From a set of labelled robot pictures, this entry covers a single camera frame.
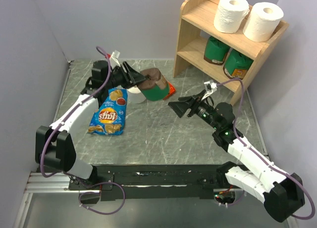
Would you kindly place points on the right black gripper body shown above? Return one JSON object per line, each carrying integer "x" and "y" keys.
{"x": 202, "y": 109}

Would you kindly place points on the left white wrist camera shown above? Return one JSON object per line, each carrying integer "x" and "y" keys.
{"x": 113, "y": 58}

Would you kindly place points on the aluminium frame rail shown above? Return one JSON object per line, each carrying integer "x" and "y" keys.
{"x": 57, "y": 183}

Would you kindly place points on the blue chips bag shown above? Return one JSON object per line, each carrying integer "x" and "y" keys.
{"x": 110, "y": 118}

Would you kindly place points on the orange razor box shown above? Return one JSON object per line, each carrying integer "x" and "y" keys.
{"x": 172, "y": 91}

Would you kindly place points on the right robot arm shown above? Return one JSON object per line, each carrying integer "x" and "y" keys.
{"x": 281, "y": 193}

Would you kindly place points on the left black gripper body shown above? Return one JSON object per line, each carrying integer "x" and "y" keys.
{"x": 119, "y": 78}

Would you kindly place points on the green roll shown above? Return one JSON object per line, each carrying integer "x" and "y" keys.
{"x": 155, "y": 87}
{"x": 237, "y": 65}
{"x": 215, "y": 51}

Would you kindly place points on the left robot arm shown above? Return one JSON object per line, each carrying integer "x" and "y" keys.
{"x": 54, "y": 147}

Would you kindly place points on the white paper roll front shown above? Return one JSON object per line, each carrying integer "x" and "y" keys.
{"x": 229, "y": 15}

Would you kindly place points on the white paper roll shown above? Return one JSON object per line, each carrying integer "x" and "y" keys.
{"x": 229, "y": 15}
{"x": 262, "y": 21}
{"x": 135, "y": 95}

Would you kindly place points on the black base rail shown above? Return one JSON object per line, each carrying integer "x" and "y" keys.
{"x": 157, "y": 181}

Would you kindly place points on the wooden two-tier shelf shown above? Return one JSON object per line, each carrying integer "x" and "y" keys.
{"x": 197, "y": 16}

